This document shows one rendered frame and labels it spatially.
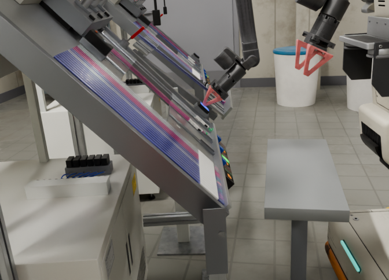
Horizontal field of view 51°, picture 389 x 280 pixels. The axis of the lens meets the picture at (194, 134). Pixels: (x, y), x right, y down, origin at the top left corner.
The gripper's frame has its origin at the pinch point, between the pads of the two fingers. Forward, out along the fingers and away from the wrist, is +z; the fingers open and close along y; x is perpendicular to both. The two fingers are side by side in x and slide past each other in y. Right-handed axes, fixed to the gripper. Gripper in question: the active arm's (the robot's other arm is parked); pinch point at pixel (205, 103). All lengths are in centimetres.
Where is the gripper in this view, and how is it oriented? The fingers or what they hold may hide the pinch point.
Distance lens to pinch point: 159.7
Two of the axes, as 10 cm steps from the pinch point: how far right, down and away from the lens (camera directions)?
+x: 7.2, 6.5, 2.4
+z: -7.0, 6.8, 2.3
